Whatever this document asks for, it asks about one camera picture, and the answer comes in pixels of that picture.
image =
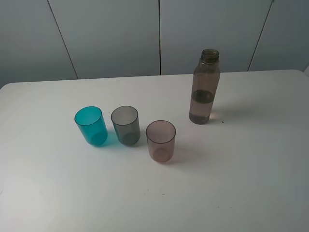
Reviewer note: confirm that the brown translucent water bottle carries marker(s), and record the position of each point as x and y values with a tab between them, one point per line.
206	77

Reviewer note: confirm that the pink translucent plastic cup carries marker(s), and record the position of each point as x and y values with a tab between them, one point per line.
160	136

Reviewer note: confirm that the grey translucent plastic cup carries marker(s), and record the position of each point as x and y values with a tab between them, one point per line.
125	120

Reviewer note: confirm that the teal translucent plastic cup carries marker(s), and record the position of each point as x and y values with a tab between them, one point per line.
91	123

